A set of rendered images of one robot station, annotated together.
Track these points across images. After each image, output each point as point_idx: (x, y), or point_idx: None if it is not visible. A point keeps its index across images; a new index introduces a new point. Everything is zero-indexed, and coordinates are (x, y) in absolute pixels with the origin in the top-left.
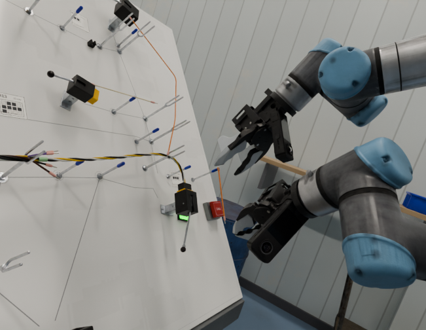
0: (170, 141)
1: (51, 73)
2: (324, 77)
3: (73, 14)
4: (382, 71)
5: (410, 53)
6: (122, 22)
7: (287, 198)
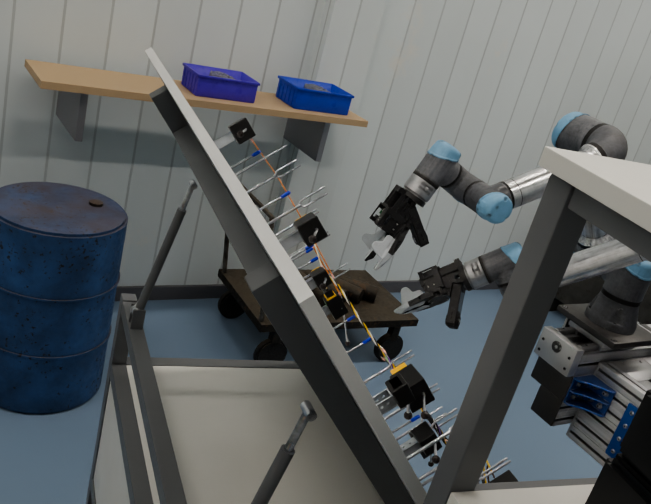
0: (325, 262)
1: (326, 286)
2: (492, 217)
3: (276, 199)
4: (514, 205)
5: (527, 195)
6: (281, 169)
7: (452, 281)
